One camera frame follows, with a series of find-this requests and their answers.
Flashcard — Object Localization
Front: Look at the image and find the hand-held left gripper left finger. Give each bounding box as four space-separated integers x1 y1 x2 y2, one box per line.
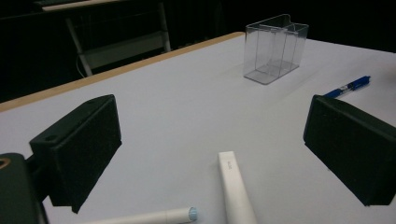
29 93 122 215

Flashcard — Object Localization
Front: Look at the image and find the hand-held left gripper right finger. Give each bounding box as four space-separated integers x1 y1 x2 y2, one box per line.
303 94 396 207

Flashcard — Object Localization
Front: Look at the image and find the white pen with blue tip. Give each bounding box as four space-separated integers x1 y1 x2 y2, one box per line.
83 206 199 224

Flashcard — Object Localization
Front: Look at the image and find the thick white marker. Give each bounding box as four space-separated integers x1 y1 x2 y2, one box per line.
218 150 259 224

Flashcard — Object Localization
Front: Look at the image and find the clear plastic pen holder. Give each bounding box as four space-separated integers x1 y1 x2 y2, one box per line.
243 13 310 86

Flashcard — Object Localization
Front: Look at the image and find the white cable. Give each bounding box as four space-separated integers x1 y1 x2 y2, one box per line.
76 55 87 78

